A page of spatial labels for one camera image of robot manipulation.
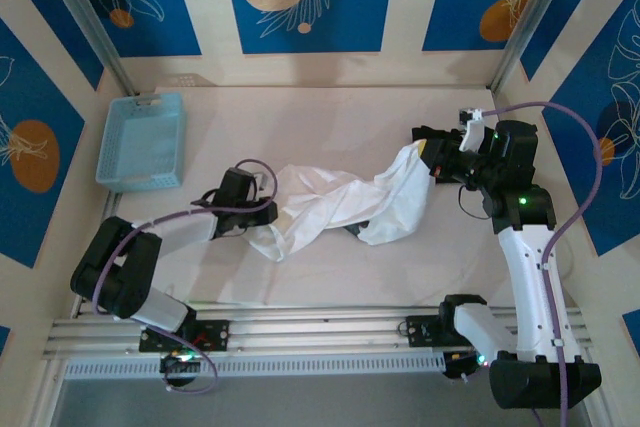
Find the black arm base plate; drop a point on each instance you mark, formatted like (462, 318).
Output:
(217, 334)
(420, 331)

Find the white perforated bracket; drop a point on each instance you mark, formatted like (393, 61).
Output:
(187, 79)

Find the white t-shirt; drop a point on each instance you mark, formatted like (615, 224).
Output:
(325, 207)

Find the light blue plastic basket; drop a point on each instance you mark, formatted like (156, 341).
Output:
(135, 142)

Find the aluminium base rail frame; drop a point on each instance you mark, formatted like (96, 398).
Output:
(320, 329)

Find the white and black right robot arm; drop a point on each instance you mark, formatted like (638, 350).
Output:
(530, 287)

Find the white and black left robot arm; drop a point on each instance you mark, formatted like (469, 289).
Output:
(185, 232)

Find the folded black t-shirt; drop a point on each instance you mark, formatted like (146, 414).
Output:
(435, 133)

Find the black controller board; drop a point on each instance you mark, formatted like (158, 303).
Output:
(457, 364)
(181, 372)

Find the aluminium frame post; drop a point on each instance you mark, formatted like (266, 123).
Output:
(85, 12)
(525, 22)

